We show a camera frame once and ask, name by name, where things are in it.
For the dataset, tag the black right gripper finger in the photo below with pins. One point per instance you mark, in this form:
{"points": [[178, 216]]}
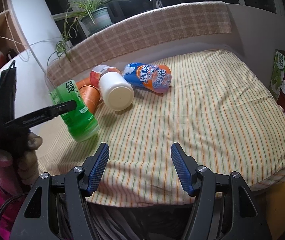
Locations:
{"points": [[62, 108]]}

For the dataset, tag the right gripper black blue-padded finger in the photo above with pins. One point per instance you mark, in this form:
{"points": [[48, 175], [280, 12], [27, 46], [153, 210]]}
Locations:
{"points": [[56, 207], [240, 216]]}

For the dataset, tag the green plastic cup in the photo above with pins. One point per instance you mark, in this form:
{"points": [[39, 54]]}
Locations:
{"points": [[80, 122]]}

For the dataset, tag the orange gold patterned cup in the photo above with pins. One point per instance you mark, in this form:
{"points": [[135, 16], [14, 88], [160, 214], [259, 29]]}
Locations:
{"points": [[91, 97]]}

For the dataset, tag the plain orange cup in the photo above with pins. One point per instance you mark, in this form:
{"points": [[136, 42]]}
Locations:
{"points": [[83, 82]]}

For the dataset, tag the red white paper cup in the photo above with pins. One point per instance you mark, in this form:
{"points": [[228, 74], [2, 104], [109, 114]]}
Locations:
{"points": [[98, 71]]}

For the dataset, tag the white plastic cup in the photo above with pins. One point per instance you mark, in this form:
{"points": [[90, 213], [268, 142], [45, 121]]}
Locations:
{"points": [[116, 92]]}

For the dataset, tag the blue orange printed cup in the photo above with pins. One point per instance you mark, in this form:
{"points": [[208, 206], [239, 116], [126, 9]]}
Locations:
{"points": [[156, 78]]}

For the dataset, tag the gloved left hand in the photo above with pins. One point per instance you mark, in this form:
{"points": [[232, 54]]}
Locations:
{"points": [[18, 178]]}

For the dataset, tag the grey folded blanket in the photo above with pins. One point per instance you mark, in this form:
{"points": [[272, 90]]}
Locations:
{"points": [[150, 222]]}

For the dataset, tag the striped yellow cushion cover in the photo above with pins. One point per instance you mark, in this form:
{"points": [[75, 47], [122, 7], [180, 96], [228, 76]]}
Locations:
{"points": [[216, 108]]}

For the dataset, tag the spider plant in pot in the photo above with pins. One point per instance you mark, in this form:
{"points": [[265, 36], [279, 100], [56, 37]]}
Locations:
{"points": [[79, 19]]}

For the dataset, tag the green white carton box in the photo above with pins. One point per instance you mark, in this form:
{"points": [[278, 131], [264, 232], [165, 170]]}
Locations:
{"points": [[278, 73]]}

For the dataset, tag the beige plaid sofa throw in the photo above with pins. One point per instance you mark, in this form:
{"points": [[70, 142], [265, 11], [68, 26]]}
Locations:
{"points": [[151, 28]]}

